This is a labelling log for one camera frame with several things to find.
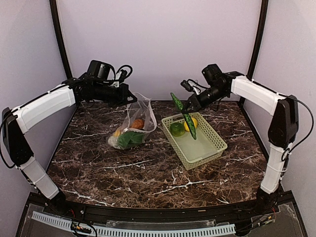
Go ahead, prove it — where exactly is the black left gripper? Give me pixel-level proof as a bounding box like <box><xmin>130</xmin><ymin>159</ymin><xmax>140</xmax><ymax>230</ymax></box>
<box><xmin>93</xmin><ymin>81</ymin><xmax>137</xmax><ymax>107</ymax></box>

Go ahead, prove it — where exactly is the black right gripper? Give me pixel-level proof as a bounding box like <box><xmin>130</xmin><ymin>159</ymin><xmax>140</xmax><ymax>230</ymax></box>
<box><xmin>181</xmin><ymin>85</ymin><xmax>228</xmax><ymax>114</ymax></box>

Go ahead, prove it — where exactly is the dark green cucumber toy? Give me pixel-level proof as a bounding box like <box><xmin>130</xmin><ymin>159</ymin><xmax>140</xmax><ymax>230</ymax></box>
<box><xmin>170</xmin><ymin>92</ymin><xmax>197</xmax><ymax>140</ymax></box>

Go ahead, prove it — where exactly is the clear zip top bag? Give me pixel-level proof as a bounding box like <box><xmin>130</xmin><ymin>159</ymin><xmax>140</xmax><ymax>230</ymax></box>
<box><xmin>107</xmin><ymin>92</ymin><xmax>157</xmax><ymax>150</ymax></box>

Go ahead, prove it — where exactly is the brown mushroom toy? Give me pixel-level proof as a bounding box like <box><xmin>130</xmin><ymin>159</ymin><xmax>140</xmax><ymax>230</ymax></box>
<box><xmin>130</xmin><ymin>118</ymin><xmax>145</xmax><ymax>129</ymax></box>

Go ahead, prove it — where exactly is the orange yellow toy food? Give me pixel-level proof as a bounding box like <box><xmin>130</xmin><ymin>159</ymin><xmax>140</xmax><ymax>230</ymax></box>
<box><xmin>113</xmin><ymin>129</ymin><xmax>121</xmax><ymax>137</ymax></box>

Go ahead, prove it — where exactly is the green white bok choy toy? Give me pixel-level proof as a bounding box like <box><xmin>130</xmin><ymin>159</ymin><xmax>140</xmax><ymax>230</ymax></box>
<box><xmin>108</xmin><ymin>131</ymin><xmax>145</xmax><ymax>150</ymax></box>

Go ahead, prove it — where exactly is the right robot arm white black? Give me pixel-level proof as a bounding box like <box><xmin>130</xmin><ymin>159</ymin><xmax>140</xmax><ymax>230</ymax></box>
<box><xmin>180</xmin><ymin>66</ymin><xmax>301</xmax><ymax>214</ymax></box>

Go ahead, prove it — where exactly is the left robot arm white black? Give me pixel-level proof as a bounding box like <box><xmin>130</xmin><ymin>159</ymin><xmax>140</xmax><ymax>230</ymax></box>
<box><xmin>0</xmin><ymin>78</ymin><xmax>137</xmax><ymax>215</ymax></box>

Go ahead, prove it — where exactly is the yellow lemon toy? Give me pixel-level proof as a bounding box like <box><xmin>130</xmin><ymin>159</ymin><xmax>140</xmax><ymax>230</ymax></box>
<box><xmin>184</xmin><ymin>117</ymin><xmax>198</xmax><ymax>132</ymax></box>

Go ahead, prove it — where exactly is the green pepper toy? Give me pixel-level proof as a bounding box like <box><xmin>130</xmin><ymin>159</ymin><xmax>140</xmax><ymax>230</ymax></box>
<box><xmin>169</xmin><ymin>122</ymin><xmax>186</xmax><ymax>137</ymax></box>

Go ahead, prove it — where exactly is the pale green plastic basket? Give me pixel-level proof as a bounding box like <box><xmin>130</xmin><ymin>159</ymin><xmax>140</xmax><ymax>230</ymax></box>
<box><xmin>161</xmin><ymin>112</ymin><xmax>228</xmax><ymax>170</ymax></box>

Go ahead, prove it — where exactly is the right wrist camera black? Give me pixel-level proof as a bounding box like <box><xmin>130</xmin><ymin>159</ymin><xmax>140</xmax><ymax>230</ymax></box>
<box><xmin>201</xmin><ymin>64</ymin><xmax>222</xmax><ymax>85</ymax></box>

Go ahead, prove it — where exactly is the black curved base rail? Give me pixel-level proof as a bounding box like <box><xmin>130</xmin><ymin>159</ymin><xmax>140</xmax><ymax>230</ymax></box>
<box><xmin>27</xmin><ymin>191</ymin><xmax>294</xmax><ymax>229</ymax></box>

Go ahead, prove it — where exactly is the right black frame post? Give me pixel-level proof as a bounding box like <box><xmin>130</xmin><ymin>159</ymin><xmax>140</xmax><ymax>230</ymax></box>
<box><xmin>246</xmin><ymin>0</ymin><xmax>269</xmax><ymax>80</ymax></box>

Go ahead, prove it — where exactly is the black frame post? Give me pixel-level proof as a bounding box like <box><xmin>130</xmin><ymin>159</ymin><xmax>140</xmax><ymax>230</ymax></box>
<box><xmin>246</xmin><ymin>0</ymin><xmax>269</xmax><ymax>80</ymax></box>
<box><xmin>49</xmin><ymin>0</ymin><xmax>73</xmax><ymax>79</ymax></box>

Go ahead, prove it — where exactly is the left black frame post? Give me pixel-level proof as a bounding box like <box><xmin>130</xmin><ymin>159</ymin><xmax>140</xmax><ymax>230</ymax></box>
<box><xmin>49</xmin><ymin>0</ymin><xmax>73</xmax><ymax>79</ymax></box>

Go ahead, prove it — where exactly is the white slotted cable duct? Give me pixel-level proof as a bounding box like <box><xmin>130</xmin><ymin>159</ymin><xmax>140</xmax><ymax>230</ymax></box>
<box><xmin>32</xmin><ymin>211</ymin><xmax>236</xmax><ymax>237</ymax></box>

